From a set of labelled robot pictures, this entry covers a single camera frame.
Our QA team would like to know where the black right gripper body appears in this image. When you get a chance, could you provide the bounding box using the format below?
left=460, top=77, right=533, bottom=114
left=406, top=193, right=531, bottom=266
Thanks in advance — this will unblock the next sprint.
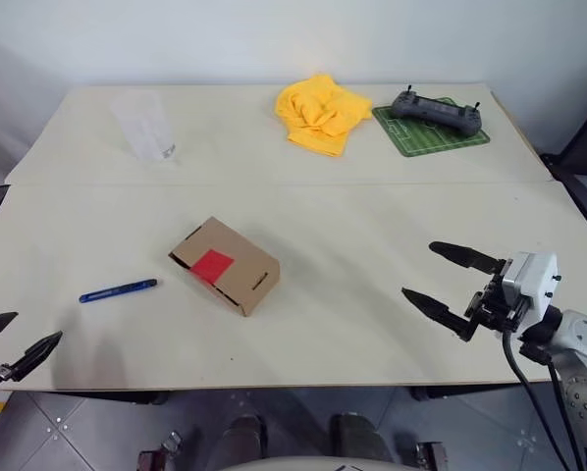
left=463, top=267, right=528, bottom=340

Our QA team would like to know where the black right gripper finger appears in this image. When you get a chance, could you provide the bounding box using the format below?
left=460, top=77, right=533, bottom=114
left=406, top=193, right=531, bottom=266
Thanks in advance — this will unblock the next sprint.
left=429, top=240, right=508, bottom=276
left=401, top=287, right=476, bottom=340

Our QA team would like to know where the brown cardboard box red tape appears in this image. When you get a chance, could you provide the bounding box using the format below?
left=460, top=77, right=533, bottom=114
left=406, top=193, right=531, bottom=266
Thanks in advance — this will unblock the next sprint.
left=168, top=215, right=281, bottom=319

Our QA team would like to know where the green soccer field mat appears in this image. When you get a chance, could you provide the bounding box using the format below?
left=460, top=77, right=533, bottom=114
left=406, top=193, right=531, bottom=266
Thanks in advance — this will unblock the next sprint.
left=371, top=100, right=491, bottom=159

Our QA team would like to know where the grey handheld controller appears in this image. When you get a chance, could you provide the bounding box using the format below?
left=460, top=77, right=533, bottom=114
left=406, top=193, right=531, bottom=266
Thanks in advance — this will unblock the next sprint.
left=390, top=85, right=485, bottom=137

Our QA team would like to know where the yellow cloth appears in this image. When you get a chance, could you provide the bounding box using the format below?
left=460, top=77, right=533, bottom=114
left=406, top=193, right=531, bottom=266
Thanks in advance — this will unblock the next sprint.
left=273, top=73, right=374, bottom=159

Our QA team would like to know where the cream rounded robot body edge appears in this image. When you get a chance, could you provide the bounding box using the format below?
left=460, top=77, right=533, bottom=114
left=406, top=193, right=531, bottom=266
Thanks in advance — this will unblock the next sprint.
left=214, top=454, right=402, bottom=471

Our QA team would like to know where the clear plastic cup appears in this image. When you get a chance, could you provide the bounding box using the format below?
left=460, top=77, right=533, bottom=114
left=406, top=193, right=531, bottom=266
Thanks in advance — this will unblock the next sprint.
left=109, top=91, right=183, bottom=167

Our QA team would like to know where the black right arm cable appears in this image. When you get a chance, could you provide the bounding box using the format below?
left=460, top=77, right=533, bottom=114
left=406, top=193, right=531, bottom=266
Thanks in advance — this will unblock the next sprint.
left=546, top=360, right=585, bottom=467
left=500, top=326, right=587, bottom=471

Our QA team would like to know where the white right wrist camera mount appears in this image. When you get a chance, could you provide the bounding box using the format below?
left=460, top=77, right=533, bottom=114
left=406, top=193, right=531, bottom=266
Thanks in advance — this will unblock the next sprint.
left=501, top=251, right=560, bottom=328

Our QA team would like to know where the black metal frame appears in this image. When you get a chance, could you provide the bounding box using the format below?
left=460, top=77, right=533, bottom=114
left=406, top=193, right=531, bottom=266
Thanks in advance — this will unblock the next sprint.
left=538, top=66, right=587, bottom=220

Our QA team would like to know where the metal floor bracket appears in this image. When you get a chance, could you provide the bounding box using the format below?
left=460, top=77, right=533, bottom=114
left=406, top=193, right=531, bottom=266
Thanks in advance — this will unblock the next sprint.
left=135, top=430, right=187, bottom=471
left=400, top=440, right=448, bottom=471

